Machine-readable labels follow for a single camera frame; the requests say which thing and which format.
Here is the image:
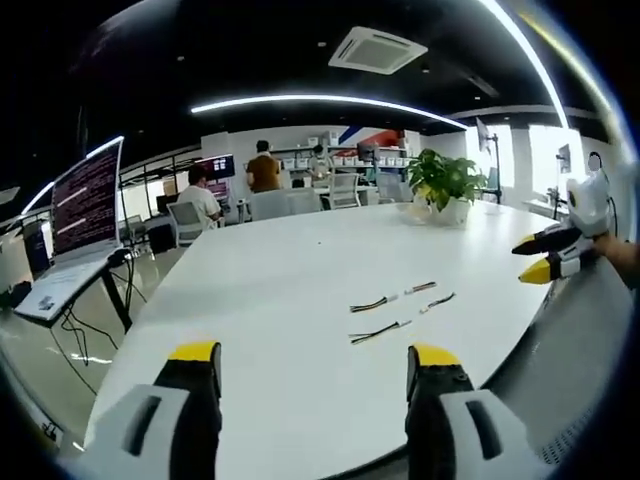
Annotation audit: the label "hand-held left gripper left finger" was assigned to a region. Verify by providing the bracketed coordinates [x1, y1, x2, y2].
[83, 340, 224, 480]

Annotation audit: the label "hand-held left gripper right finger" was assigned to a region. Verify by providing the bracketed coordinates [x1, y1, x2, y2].
[403, 342, 549, 480]

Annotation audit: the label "short JST connector cable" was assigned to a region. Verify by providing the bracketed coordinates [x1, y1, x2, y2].
[418, 291, 458, 316]

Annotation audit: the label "long JST connector black wires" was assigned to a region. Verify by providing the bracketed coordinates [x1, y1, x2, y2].
[347, 318, 414, 347]

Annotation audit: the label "JST connector with striped wires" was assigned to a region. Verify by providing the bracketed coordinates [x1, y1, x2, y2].
[349, 294, 402, 314]

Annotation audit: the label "grey mesh chair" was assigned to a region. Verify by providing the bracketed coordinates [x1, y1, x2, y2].
[479, 279, 632, 469]

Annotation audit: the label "green potted plant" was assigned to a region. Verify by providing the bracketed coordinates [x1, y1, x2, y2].
[405, 147, 490, 227]

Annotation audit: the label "ceiling light strip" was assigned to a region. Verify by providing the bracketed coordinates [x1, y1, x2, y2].
[492, 0, 572, 132]
[189, 93, 470, 131]

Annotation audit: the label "white mesh office chair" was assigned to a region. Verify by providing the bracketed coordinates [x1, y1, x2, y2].
[328, 172, 362, 209]
[166, 199, 222, 247]
[248, 186, 324, 221]

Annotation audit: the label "shelf with white storage boxes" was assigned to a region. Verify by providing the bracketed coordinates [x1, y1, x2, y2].
[272, 128, 412, 174]

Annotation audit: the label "open silver laptop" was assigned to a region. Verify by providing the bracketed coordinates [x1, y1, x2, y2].
[13, 134, 126, 322]

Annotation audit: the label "white ceiling air conditioner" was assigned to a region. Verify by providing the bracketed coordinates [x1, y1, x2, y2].
[327, 25, 430, 77]

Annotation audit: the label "computer monitor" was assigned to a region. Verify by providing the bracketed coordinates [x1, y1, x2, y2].
[198, 154, 236, 180]

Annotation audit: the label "black laptop cable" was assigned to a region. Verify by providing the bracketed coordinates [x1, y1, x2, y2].
[60, 249, 132, 397]

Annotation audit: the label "black stand desk frame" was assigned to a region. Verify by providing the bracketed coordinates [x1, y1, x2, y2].
[59, 257, 135, 335]

